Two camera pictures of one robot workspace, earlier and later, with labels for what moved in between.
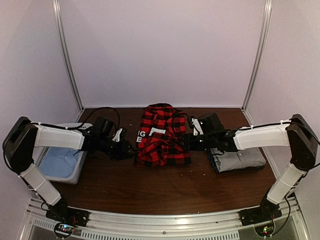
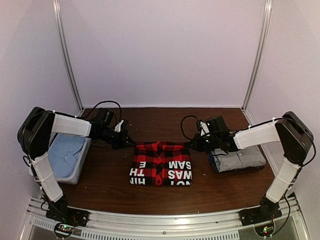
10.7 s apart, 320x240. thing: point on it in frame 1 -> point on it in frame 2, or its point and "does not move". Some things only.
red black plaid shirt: (161, 140) -> (161, 163)
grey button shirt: (226, 160) does not move
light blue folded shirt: (58, 162) does not move
